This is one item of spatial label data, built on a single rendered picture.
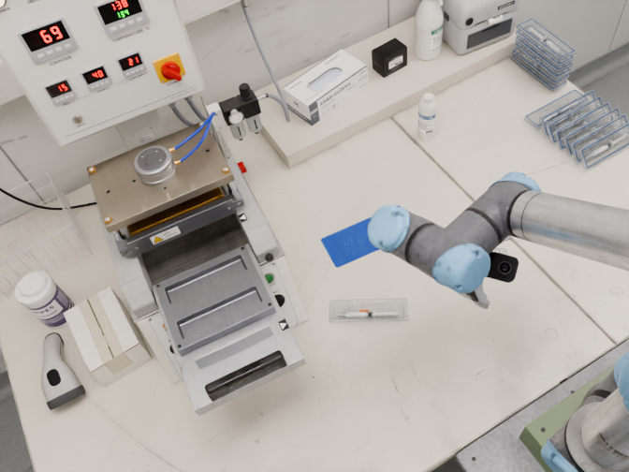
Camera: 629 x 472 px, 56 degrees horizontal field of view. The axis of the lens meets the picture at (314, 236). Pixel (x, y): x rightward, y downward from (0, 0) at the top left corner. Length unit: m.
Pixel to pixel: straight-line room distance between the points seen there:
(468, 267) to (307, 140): 0.91
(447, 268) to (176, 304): 0.57
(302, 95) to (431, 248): 0.90
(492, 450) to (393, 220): 0.57
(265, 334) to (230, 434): 0.28
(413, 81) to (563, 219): 1.05
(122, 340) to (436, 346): 0.70
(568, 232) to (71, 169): 1.38
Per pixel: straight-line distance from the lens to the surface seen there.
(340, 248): 1.50
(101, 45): 1.24
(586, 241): 0.84
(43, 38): 1.21
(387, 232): 0.94
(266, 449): 1.31
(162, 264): 1.36
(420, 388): 1.33
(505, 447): 1.31
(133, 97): 1.31
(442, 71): 1.87
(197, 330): 1.19
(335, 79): 1.75
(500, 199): 0.95
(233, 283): 1.20
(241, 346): 1.14
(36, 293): 1.50
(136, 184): 1.27
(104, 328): 1.44
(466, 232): 0.91
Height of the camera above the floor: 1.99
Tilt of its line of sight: 54 degrees down
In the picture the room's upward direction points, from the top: 12 degrees counter-clockwise
